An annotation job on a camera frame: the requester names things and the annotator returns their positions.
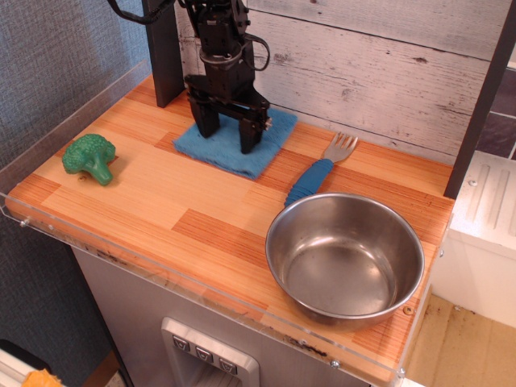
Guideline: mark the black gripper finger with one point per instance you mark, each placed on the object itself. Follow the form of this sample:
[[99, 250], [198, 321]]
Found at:
[[250, 132], [205, 115]]

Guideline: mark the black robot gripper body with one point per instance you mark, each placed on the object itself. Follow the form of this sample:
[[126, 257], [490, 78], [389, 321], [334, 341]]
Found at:
[[227, 53]]

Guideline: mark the blue cloth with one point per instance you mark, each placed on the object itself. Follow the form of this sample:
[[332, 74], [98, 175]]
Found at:
[[223, 150]]

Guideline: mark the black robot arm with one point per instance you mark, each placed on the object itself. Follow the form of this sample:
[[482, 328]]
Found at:
[[227, 86]]

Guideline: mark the green plastic broccoli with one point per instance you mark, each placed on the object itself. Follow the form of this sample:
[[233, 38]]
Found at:
[[91, 153]]

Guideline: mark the stainless steel bowl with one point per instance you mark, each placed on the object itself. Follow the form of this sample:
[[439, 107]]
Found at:
[[344, 259]]

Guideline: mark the clear acrylic table guard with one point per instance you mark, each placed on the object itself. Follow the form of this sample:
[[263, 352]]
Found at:
[[187, 225]]

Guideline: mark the grey toy dispenser panel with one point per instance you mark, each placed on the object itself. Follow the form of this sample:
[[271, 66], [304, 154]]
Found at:
[[197, 359]]

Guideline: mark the white toy sink unit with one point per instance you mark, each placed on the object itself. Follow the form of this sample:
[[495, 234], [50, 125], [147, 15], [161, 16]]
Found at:
[[476, 266]]

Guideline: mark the yellow object at corner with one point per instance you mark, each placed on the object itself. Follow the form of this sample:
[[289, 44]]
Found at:
[[41, 378]]

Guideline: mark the dark grey left post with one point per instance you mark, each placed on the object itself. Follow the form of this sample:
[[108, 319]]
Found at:
[[165, 56]]

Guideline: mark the dark grey post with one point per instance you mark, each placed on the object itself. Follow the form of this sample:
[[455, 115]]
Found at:
[[165, 56], [493, 78]]

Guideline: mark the blue handled metal fork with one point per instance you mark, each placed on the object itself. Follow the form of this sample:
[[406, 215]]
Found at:
[[339, 149]]

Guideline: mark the dark grey right post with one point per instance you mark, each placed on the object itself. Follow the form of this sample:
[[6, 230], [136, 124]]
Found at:
[[493, 78]]

